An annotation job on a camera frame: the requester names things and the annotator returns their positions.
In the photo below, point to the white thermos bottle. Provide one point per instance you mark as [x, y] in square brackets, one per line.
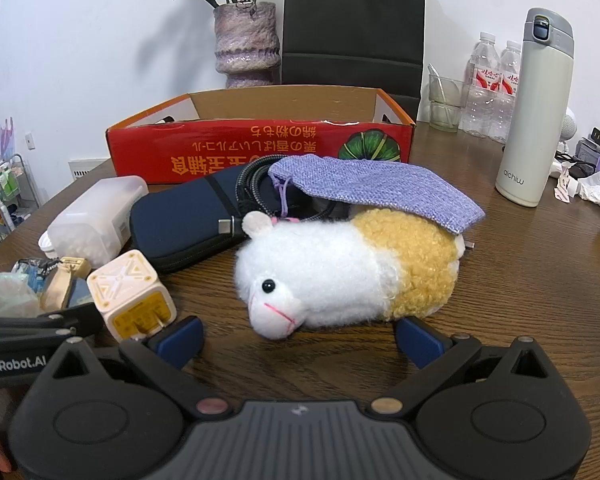
[530, 125]

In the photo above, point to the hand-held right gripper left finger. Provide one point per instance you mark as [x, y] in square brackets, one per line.
[180, 342]

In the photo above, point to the red cardboard box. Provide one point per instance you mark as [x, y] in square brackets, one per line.
[205, 150]

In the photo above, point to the clear water bottle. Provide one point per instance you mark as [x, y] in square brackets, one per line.
[480, 90]
[507, 105]

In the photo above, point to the black paper bag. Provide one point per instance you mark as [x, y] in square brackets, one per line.
[352, 25]

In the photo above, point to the translucent white plastic container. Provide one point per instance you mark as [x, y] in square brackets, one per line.
[95, 220]

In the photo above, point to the white and yellow plush hamster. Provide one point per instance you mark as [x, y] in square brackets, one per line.
[330, 270]

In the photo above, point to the clear plastic bag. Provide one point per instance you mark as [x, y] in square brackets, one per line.
[5, 297]

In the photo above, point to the small blue patterned packet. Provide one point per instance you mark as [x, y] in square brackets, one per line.
[30, 272]

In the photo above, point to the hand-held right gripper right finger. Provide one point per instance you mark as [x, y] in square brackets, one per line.
[420, 344]

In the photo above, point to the white round gadget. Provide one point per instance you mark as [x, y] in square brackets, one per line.
[569, 127]

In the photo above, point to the crumpled white tissue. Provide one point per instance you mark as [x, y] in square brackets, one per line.
[595, 190]

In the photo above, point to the small white patterned wrapper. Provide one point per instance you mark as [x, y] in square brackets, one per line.
[566, 185]

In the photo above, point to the white wall outlet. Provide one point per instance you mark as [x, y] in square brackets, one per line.
[29, 140]

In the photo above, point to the wooden desktop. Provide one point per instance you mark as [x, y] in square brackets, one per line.
[530, 285]

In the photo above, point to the white cube charger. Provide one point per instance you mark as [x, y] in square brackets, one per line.
[130, 295]

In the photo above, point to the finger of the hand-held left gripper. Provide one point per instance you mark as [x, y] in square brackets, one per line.
[80, 321]

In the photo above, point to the metal storage rack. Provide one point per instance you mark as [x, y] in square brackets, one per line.
[2, 200]

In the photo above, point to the purple ceramic vase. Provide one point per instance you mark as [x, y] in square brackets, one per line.
[247, 45]

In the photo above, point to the navy blue fabric pouch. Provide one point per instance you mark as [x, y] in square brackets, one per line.
[180, 225]

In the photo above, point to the clear glass cup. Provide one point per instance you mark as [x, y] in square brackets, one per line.
[445, 110]

